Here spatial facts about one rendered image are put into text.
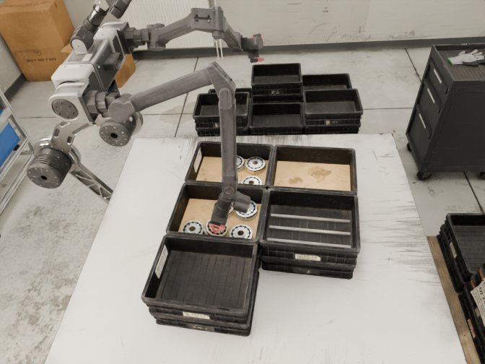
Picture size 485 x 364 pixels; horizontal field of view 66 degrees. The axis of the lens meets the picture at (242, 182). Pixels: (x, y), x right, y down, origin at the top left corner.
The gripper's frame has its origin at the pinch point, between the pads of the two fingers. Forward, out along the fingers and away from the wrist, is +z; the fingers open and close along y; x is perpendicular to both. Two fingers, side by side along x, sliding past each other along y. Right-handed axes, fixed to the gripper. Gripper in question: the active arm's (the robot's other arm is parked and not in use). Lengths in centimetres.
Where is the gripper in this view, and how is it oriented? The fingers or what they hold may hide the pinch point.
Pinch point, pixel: (216, 225)
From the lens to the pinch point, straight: 165.1
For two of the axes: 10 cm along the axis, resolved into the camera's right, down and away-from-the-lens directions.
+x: -9.6, -2.9, -0.7
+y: 1.5, -6.8, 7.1
